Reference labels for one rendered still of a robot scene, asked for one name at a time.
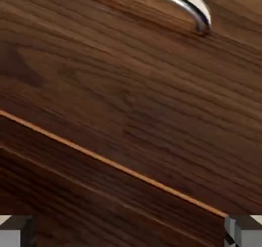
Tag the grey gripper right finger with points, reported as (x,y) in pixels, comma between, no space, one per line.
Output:
(245,230)

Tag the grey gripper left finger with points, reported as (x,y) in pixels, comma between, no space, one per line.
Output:
(14,230)

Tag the dark wood drawer front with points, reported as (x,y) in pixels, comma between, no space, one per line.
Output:
(92,216)
(131,91)

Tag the dark wood cabinet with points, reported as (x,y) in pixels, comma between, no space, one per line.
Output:
(61,161)

